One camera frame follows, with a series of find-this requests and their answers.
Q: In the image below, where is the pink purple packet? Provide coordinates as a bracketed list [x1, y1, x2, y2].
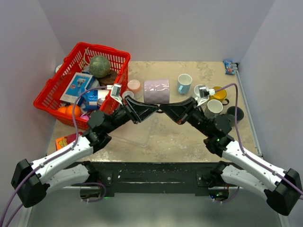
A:
[55, 133, 76, 151]

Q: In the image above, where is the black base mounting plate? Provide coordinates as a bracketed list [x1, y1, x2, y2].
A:
[70, 160, 240, 204]

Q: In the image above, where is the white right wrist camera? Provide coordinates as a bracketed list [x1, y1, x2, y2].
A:
[194, 85, 215, 106]

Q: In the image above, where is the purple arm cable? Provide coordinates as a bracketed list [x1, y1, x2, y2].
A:
[208, 83, 303, 196]
[0, 86, 112, 227]

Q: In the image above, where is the aluminium frame rail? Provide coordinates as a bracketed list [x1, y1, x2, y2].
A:
[235, 70, 290, 227]

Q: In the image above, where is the blue white round mug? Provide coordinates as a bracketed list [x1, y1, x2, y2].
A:
[194, 85, 210, 98]

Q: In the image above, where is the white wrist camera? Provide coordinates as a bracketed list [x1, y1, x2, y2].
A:
[194, 85, 215, 106]
[107, 83, 123, 105]

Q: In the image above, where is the purple can silver top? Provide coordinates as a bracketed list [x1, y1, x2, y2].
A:
[97, 98, 105, 108]

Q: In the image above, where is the blue candy packet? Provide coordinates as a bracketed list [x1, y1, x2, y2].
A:
[223, 60, 235, 75]

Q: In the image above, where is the brown wooden lid jar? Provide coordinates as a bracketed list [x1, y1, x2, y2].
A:
[97, 70, 118, 86]

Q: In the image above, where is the clear plastic tray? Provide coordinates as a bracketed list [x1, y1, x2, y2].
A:
[109, 114, 158, 147]

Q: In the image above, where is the dark grey mug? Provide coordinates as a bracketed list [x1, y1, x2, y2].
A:
[226, 106, 244, 127]

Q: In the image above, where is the lilac grey mug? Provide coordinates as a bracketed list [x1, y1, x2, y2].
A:
[143, 79, 170, 105]

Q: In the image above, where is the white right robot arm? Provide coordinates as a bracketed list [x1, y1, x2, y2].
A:
[160, 98, 303, 216]

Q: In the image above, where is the green netted melon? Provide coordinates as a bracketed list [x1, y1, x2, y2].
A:
[89, 55, 111, 78]

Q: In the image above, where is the red plastic shopping basket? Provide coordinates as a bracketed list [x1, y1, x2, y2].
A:
[33, 42, 131, 126]

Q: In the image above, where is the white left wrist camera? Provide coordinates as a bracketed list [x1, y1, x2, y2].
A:
[107, 83, 123, 105]

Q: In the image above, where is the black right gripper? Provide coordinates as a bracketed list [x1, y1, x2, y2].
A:
[160, 96, 213, 137]

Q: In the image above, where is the light blue square mug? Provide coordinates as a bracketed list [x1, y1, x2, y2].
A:
[178, 74, 193, 95]

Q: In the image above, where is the dark teal mug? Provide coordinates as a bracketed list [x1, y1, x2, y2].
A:
[204, 99, 223, 118]

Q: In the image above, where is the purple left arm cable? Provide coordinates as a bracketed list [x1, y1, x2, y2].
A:
[0, 86, 112, 227]

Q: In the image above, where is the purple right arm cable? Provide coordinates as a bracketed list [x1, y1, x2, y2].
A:
[208, 83, 303, 196]

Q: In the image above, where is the light grey mug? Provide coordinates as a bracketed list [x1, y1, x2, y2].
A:
[122, 90, 134, 99]

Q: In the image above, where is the yellow mug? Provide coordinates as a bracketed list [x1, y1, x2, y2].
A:
[209, 87, 230, 106]

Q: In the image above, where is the blue razor box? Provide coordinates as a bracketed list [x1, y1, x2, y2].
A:
[60, 72, 95, 104]

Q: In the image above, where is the orange fruit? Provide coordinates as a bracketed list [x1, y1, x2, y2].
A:
[57, 106, 67, 114]
[65, 105, 81, 117]

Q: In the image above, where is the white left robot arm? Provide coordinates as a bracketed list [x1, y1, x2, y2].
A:
[11, 96, 159, 208]

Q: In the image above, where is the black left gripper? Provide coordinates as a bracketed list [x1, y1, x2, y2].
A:
[104, 96, 160, 134]

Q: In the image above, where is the pink mug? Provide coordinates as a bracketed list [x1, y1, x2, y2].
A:
[127, 79, 143, 99]

